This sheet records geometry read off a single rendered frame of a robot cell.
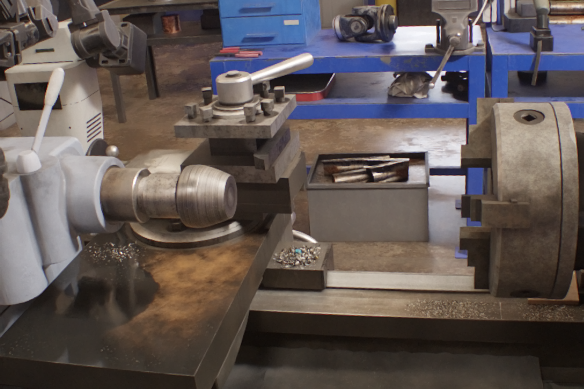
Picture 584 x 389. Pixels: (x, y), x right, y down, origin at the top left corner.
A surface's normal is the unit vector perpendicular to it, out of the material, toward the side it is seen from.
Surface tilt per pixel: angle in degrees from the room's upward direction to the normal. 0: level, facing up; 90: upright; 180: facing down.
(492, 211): 71
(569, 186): 56
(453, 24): 65
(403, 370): 13
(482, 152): 41
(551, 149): 36
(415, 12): 90
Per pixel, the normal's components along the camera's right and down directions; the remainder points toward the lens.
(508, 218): -0.21, 0.09
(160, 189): -0.19, -0.31
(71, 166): -0.11, -0.74
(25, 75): -0.19, 0.41
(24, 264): 0.78, 0.19
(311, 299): -0.07, -0.91
